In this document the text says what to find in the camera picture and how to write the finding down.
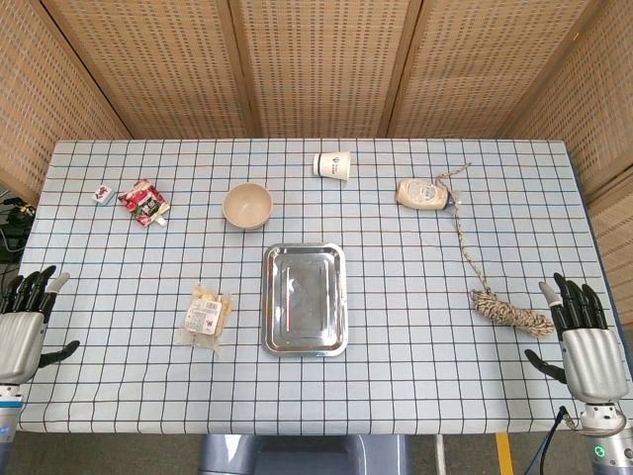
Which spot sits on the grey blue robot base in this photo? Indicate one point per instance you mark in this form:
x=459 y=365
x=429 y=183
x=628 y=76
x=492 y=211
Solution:
x=301 y=455

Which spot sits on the beige bowl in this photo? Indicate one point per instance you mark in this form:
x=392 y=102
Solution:
x=247 y=205

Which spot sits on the woven bamboo screen panel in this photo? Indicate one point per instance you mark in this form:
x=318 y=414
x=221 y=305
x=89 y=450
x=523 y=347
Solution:
x=593 y=123
x=39 y=123
x=163 y=69
x=321 y=69
x=475 y=74

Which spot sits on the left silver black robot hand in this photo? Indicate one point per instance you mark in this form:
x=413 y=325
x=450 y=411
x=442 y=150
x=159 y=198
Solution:
x=20 y=341

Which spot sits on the beige mayonnaise squeeze bottle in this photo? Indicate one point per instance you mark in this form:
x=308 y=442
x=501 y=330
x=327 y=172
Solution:
x=420 y=193

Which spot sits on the red spouted drink pouch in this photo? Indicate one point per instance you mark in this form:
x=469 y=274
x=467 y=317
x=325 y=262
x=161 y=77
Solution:
x=143 y=203

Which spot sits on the silver metal tray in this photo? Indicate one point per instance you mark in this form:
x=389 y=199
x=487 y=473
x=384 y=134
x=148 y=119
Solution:
x=306 y=346

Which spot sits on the white paper cup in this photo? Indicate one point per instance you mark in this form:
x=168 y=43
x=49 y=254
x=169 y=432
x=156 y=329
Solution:
x=332 y=165

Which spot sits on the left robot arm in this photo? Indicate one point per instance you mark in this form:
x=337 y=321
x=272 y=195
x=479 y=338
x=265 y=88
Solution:
x=9 y=425

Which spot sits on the clear bag of snacks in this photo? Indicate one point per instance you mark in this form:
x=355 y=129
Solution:
x=203 y=314

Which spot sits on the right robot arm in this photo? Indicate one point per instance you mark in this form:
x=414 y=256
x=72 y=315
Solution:
x=608 y=440

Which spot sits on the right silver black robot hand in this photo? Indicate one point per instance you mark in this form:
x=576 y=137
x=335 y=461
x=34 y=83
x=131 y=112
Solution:
x=591 y=361

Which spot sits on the blue checkered tablecloth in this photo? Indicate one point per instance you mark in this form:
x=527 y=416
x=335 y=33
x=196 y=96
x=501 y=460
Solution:
x=395 y=396

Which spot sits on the white mahjong tile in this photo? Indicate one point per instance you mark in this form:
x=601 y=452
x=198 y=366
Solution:
x=102 y=194

